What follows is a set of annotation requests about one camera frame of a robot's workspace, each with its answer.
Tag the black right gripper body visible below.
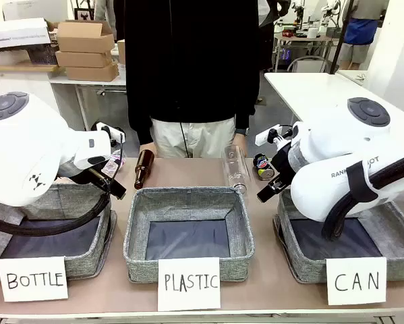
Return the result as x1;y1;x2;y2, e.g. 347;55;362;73
270;147;297;190

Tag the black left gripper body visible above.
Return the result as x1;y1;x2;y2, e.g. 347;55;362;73
71;167;114;196

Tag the blue Pepsi can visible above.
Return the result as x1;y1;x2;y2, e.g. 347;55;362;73
253;153;277;182

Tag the brown glass bottle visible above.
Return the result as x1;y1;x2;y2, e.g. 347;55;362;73
133;149;156;190

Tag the clear smooth plastic bottle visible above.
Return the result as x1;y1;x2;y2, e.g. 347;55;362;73
223;144;250;195

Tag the person's right forearm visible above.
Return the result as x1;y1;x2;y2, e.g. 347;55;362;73
127;97;156;146

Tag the grey fabric plastic basket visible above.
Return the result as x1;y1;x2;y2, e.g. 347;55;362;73
123;186;256;284

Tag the grey fabric bottle basket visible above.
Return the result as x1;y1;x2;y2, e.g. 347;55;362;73
0;182;118;284

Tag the grey fabric can basket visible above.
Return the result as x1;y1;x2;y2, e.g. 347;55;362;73
272;187;404;284

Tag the white paper label CAN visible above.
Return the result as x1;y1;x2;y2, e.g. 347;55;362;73
325;256;388;306

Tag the person's left hand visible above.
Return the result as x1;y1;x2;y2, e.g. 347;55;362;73
234;132;249;158

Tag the white side table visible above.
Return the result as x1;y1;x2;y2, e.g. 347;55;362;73
264;71;404;122

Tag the white workbench with legs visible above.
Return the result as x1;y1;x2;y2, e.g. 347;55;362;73
49;73;127;132

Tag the grey metal chair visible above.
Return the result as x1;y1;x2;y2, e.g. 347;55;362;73
286;55;328;74

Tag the closed flat cardboard box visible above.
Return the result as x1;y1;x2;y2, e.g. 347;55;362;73
65;63;120;83
55;50;113;68

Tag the white paper label PLASTIC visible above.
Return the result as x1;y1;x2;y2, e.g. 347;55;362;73
156;257;222;312

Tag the white paper label BOTTLE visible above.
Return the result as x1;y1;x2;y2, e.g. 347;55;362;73
0;256;69;302

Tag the cluttered lab table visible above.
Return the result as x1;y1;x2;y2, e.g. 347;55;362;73
273;30;341;72

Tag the small upright cardboard box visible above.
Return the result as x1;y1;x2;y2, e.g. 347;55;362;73
116;39;127;65

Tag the dark mesh crate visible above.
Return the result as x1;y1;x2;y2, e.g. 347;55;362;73
28;45;59;66

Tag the wooden shelf board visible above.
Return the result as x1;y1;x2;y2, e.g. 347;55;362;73
0;62;66;74

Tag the person in black sweater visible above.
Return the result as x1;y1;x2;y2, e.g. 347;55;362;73
123;0;267;159

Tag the open cardboard box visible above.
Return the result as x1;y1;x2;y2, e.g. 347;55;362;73
55;21;117;54

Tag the black slanted pole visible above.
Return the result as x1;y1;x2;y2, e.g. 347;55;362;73
329;0;355;74

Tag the white plastic tub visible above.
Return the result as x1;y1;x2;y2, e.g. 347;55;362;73
0;49;32;66

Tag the person in blue shorts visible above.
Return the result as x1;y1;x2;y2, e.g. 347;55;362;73
342;0;390;65

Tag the white printed carton box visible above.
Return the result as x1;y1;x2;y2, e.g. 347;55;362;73
0;17;53;52

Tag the person in grey clothes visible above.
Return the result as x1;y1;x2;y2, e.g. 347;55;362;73
93;0;117;33

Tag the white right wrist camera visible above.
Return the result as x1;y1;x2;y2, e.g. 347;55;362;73
254;124;294;147

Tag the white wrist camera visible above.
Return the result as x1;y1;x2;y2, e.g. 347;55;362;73
254;124;294;147
95;121;125;147

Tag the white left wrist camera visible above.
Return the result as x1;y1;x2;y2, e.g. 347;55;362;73
95;121;125;147

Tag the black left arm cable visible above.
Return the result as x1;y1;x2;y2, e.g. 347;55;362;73
0;188;112;237

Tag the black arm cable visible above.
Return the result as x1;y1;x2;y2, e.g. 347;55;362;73
0;188;112;237
322;148;404;242

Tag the black velcro strap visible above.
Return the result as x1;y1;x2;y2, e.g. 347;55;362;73
347;161;380;203

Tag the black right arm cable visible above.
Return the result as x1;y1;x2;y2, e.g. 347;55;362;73
322;148;404;242

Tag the black picture frame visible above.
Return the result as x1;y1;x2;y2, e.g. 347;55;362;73
74;7;96;23

